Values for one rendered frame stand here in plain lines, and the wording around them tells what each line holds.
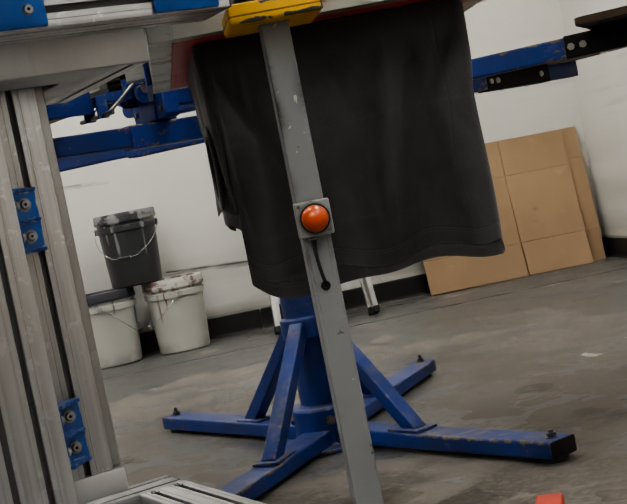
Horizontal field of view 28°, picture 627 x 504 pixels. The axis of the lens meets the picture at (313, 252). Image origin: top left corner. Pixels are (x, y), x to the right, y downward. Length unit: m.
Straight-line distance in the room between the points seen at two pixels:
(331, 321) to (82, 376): 0.35
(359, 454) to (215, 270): 4.92
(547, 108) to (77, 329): 5.42
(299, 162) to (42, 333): 0.42
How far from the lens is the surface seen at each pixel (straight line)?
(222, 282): 6.66
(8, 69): 1.64
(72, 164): 3.67
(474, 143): 2.08
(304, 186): 1.74
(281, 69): 1.74
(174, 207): 6.65
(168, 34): 1.94
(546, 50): 3.12
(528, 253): 6.77
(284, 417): 3.16
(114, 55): 1.69
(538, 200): 6.84
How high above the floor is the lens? 0.70
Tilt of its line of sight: 3 degrees down
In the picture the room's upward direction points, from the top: 11 degrees counter-clockwise
